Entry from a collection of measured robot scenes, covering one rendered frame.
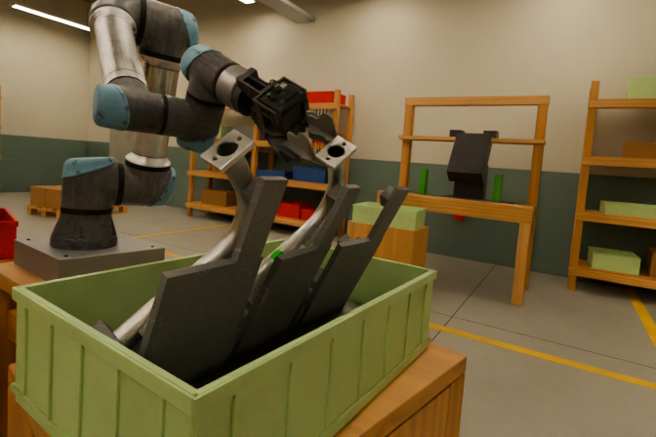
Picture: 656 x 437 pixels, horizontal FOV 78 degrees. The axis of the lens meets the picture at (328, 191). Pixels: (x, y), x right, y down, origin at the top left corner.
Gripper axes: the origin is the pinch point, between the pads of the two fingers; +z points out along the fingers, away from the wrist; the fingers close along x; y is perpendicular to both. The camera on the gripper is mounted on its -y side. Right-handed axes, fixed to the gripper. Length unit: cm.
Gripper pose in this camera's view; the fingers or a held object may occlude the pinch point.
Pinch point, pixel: (334, 157)
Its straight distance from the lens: 65.2
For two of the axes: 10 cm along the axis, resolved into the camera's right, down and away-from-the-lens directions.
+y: -0.4, -5.7, -8.2
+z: 7.5, 5.2, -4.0
